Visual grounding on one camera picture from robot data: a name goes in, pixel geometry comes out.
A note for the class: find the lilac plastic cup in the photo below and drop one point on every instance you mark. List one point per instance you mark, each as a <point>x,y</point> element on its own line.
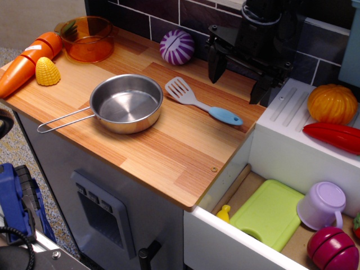
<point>322,206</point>

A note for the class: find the toy oven door panel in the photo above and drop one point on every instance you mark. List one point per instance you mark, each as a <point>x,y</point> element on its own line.
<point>109,229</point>

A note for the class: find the yellow toy corn piece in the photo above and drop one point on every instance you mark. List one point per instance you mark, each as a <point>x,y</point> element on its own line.
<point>46,73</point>

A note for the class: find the blue clamp tool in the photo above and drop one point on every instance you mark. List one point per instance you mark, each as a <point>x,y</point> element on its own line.
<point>22,203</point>

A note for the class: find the orange transparent plastic pot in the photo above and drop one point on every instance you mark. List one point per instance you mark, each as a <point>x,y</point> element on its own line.
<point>88,39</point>

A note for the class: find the orange toy pumpkin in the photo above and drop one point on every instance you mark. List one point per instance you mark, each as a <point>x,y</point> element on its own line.
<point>332,103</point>

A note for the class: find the small yellow toy piece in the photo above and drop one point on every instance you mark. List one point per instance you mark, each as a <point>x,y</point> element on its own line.
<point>223,214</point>

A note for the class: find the small stainless steel pan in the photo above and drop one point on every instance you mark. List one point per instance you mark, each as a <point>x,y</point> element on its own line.
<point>123,104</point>

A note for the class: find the orange toy carrot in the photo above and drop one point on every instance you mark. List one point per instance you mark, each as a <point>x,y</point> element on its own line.
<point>23,66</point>

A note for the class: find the grey spatula with blue handle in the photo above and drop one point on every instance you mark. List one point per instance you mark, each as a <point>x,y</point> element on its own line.
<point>182,92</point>

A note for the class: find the purple white toy onion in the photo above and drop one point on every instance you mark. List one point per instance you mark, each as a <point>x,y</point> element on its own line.
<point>177,47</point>

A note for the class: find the magenta toy fruit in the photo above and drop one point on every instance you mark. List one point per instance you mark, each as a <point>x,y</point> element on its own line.
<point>332,248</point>

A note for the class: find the black oven door handle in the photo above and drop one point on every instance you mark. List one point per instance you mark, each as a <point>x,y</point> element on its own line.
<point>145,255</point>

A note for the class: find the red toy chili pepper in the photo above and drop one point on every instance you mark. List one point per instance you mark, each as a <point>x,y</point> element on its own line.
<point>340,136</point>

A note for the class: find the green plastic cutting board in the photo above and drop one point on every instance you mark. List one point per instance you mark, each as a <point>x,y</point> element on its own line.
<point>270,214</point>

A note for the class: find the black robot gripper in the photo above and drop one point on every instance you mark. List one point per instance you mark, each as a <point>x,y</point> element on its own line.
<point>256,46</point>

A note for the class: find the white toy sink unit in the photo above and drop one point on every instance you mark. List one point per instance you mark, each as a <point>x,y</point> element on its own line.
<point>276,149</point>

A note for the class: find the red toy strawberry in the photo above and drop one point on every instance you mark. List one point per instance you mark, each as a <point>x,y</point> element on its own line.
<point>356,225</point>

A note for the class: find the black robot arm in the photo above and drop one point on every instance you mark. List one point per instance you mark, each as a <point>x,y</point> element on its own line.
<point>267,12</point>

